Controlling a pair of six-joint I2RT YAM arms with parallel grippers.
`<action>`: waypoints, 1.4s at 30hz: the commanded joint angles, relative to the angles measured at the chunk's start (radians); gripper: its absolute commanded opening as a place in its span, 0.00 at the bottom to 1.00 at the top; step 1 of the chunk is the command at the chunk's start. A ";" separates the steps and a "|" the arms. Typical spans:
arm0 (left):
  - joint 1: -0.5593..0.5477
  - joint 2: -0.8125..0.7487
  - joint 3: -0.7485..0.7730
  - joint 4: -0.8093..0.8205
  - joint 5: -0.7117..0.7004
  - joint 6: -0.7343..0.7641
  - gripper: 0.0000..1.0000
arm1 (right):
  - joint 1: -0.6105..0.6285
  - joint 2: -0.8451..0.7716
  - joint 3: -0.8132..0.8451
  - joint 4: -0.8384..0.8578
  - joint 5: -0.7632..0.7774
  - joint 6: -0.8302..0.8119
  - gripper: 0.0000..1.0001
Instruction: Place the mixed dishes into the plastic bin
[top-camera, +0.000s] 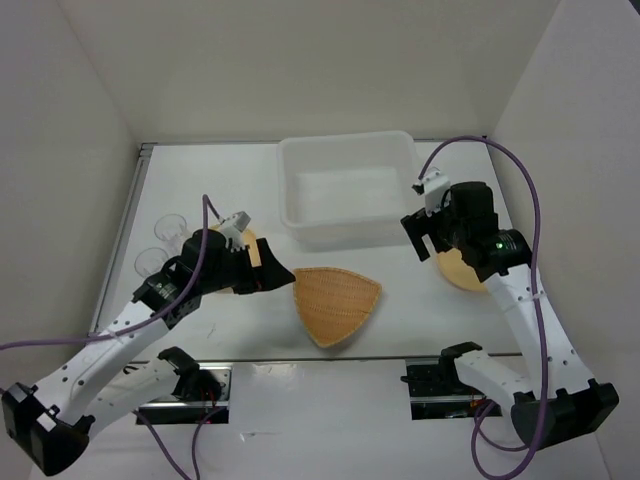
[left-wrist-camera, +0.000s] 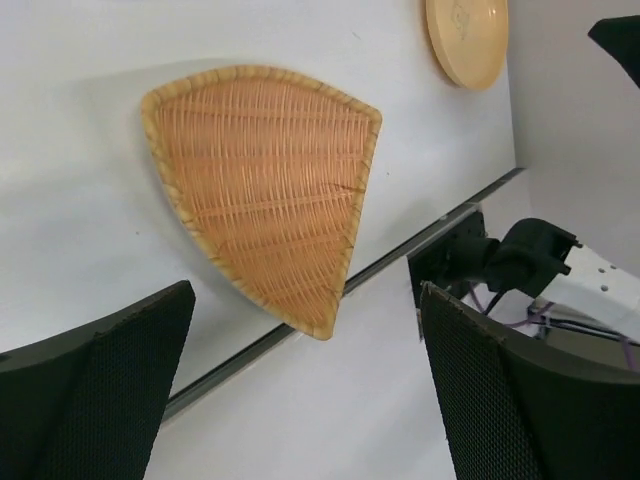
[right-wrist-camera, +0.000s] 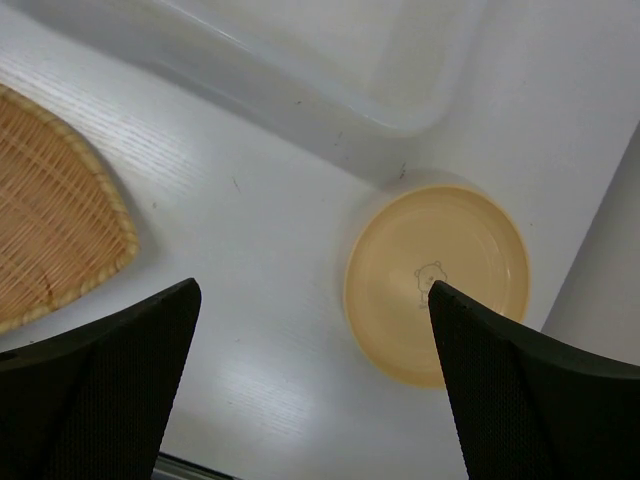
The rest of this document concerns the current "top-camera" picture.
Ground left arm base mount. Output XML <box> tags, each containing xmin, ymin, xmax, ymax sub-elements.
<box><xmin>139</xmin><ymin>362</ymin><xmax>232</xmax><ymax>426</ymax></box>

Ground aluminium table edge rail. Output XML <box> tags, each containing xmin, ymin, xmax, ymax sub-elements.
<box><xmin>87</xmin><ymin>142</ymin><xmax>156</xmax><ymax>337</ymax></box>

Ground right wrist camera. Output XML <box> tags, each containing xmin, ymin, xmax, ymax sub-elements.
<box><xmin>412</xmin><ymin>168</ymin><xmax>451</xmax><ymax>215</ymax></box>

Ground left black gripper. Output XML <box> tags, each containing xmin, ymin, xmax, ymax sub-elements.
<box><xmin>202</xmin><ymin>238</ymin><xmax>296</xmax><ymax>295</ymax></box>

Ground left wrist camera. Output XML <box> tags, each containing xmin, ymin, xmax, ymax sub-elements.
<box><xmin>218</xmin><ymin>211</ymin><xmax>251</xmax><ymax>237</ymax></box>

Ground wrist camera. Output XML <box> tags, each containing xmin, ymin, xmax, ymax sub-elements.
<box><xmin>218</xmin><ymin>211</ymin><xmax>251</xmax><ymax>237</ymax></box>
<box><xmin>412</xmin><ymin>168</ymin><xmax>451</xmax><ymax>215</ymax></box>

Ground front clear plastic cup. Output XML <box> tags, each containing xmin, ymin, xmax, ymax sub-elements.
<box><xmin>134</xmin><ymin>247</ymin><xmax>169</xmax><ymax>278</ymax></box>

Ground woven bamboo basket tray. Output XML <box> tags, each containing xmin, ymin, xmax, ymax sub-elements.
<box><xmin>293</xmin><ymin>267</ymin><xmax>382</xmax><ymax>349</ymax></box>

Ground clear plastic cup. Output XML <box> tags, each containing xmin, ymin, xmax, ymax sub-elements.
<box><xmin>134</xmin><ymin>247</ymin><xmax>169</xmax><ymax>278</ymax></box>
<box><xmin>154</xmin><ymin>213</ymin><xmax>190</xmax><ymax>255</ymax></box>

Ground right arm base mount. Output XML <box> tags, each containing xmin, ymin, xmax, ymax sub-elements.
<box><xmin>400</xmin><ymin>358</ymin><xmax>488</xmax><ymax>421</ymax></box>

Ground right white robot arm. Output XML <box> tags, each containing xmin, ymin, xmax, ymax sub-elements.
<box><xmin>401</xmin><ymin>178</ymin><xmax>619</xmax><ymax>449</ymax></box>

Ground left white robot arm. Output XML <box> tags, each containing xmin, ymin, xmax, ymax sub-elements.
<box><xmin>1</xmin><ymin>230</ymin><xmax>295</xmax><ymax>476</ymax></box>

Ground rear clear plastic cup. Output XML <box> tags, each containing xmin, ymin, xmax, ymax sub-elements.
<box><xmin>154</xmin><ymin>213</ymin><xmax>190</xmax><ymax>255</ymax></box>

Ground yellow plastic plate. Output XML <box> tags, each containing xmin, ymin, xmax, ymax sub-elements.
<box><xmin>436</xmin><ymin>248</ymin><xmax>487</xmax><ymax>293</ymax></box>
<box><xmin>209</xmin><ymin>224</ymin><xmax>262</xmax><ymax>295</ymax></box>

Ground white plastic bin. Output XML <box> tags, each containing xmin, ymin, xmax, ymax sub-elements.
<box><xmin>277</xmin><ymin>131</ymin><xmax>420</xmax><ymax>251</ymax></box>

